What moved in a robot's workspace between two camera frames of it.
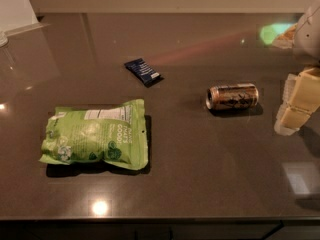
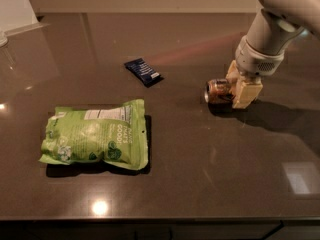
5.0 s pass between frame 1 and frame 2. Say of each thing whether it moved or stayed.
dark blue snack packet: stayed
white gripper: moved
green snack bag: stayed
